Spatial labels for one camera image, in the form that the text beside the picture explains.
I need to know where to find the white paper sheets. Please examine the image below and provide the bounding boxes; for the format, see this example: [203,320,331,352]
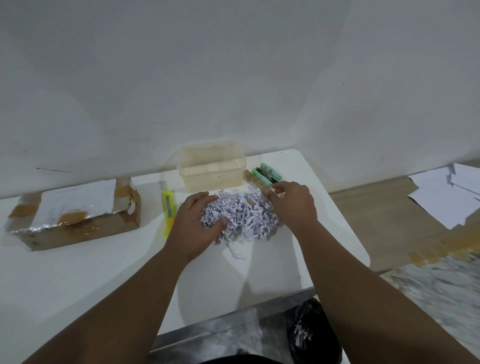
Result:
[407,163,480,230]

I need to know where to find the green capped tube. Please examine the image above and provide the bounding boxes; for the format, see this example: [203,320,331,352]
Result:
[251,168,275,187]
[260,162,284,183]

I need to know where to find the marble patterned sheet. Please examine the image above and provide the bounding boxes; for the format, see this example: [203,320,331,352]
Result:
[380,250,480,340]

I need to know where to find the black plastic bag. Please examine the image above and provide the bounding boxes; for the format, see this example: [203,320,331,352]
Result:
[286,298,343,364]

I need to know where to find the person's right hand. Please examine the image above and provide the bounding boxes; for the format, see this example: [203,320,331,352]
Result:
[262,181,319,241]

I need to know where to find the brown tape strips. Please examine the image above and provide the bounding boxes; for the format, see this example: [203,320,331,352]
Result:
[408,224,480,268]

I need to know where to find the dark brown tube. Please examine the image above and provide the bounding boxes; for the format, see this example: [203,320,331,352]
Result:
[256,167,280,184]

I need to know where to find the clear plastic container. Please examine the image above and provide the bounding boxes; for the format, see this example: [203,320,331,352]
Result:
[176,140,247,192]

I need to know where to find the yellow utility knife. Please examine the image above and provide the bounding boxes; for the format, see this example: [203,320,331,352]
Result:
[161,190,177,238]

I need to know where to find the pile of shredded paper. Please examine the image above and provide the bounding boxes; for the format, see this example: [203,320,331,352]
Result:
[200,187,283,260]

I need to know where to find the taped cardboard box with foil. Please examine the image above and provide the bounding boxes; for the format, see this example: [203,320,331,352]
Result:
[5,177,142,252]

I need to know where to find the person's left hand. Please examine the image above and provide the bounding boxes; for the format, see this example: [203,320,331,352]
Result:
[164,191,229,264]

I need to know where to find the light brown tube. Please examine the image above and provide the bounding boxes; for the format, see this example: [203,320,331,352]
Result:
[244,169,265,190]

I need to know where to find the person's left forearm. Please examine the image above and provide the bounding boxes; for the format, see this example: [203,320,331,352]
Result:
[22,245,196,364]

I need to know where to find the person's right forearm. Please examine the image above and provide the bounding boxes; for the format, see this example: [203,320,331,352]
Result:
[294,221,480,364]

